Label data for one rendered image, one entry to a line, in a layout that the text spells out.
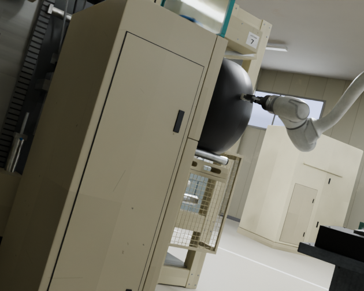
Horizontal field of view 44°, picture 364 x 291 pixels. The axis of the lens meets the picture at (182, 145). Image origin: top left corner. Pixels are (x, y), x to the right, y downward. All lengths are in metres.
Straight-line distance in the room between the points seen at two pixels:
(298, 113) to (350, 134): 8.25
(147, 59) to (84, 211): 0.51
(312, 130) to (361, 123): 8.15
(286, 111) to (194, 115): 0.58
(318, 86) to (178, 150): 9.24
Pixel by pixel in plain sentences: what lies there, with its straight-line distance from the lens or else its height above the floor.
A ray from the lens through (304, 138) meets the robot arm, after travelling 2.11.
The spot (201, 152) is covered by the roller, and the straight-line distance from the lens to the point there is 2.36.
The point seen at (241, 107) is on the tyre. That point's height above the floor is 1.18.
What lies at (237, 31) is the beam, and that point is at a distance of 2.92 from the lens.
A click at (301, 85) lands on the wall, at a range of 10.79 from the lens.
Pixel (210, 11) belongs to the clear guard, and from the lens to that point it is 1.76.
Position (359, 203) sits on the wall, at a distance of 9.98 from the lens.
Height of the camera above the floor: 0.79
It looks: 3 degrees up
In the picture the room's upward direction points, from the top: 16 degrees clockwise
